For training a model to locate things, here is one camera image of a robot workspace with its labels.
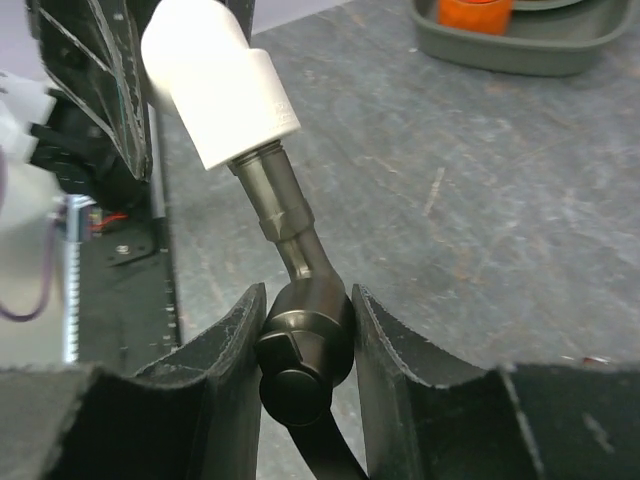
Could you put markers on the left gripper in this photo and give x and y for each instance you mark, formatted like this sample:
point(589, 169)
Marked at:
point(91, 51)

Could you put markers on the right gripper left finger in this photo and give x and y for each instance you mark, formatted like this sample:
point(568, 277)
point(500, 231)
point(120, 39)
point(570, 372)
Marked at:
point(192, 414)

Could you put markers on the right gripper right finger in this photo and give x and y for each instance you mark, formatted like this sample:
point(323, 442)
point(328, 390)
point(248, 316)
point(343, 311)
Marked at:
point(427, 414)

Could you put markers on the dark grey metal faucet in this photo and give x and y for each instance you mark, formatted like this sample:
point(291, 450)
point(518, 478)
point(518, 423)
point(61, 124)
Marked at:
point(307, 341)

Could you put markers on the white pvc elbow fitting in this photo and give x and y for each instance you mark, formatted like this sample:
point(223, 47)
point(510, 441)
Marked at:
point(201, 68)

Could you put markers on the dark green square tray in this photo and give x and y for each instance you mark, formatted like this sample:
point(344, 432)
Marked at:
point(544, 39)

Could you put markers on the orange mug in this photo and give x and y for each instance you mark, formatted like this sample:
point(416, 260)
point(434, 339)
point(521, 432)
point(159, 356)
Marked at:
point(486, 17)

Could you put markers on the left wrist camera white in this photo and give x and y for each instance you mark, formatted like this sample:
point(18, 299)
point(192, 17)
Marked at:
point(24, 102)

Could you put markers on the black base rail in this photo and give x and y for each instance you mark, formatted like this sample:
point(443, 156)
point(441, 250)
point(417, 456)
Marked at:
point(120, 290)

